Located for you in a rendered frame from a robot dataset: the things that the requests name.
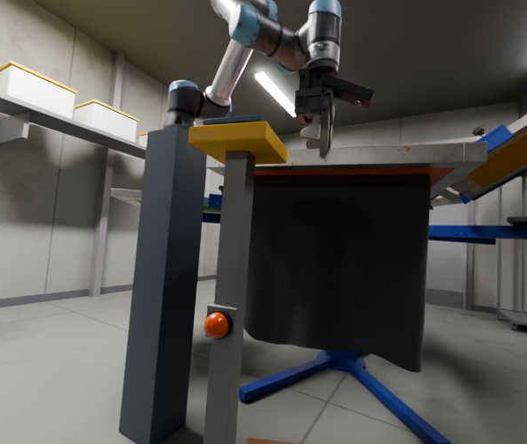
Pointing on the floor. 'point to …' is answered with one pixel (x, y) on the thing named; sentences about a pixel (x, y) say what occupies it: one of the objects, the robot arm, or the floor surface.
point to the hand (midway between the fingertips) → (326, 154)
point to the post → (233, 257)
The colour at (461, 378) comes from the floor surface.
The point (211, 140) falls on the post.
